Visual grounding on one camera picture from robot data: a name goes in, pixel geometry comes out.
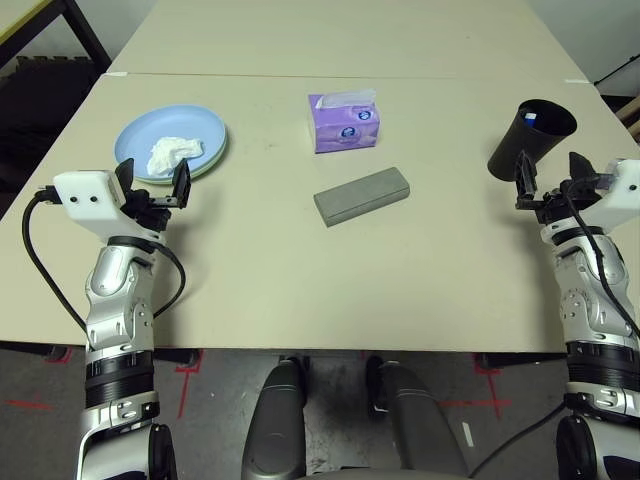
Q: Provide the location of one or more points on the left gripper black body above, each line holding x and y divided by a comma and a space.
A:
150, 207

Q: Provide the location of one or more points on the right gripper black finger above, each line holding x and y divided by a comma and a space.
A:
526, 177
581, 170

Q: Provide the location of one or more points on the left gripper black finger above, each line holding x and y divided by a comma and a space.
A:
126, 176
182, 182

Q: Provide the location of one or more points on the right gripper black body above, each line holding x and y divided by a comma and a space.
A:
560, 202

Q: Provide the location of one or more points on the white tissue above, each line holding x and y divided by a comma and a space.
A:
172, 155

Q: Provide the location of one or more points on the blue plastic plate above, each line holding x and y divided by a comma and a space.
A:
170, 130

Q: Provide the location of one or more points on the grey glasses case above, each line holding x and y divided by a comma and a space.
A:
360, 195

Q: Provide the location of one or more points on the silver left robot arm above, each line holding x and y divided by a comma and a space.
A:
115, 350

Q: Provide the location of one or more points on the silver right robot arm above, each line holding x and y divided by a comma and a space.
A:
595, 320

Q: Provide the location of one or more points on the green plastic plate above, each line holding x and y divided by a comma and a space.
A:
210, 167

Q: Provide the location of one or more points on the black plastic cup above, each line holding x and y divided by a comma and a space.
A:
525, 140

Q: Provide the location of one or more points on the small blue white stick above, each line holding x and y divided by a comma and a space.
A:
530, 118

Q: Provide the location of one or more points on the white tape strip on table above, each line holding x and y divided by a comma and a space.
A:
576, 81
116, 74

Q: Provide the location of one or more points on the black tripod stand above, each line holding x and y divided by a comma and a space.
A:
620, 70

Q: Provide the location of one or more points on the black foam floor mat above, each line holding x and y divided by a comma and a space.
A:
45, 100

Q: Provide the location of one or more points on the black framed yellow edged table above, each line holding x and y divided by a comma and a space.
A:
92, 35

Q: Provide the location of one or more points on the purple tissue box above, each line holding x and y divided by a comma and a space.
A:
345, 130

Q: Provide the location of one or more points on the grey left robot leg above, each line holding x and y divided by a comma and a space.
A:
275, 425

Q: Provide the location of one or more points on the grey robot leg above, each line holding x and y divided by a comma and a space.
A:
415, 430
275, 425

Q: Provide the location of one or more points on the grey right robot leg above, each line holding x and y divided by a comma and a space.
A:
415, 430

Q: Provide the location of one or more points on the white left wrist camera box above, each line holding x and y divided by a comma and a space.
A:
95, 200

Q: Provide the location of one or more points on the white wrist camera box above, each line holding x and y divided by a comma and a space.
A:
620, 195
95, 200

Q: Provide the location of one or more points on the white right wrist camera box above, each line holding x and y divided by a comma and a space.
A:
620, 195

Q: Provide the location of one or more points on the wooden furniture frame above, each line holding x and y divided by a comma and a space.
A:
632, 115

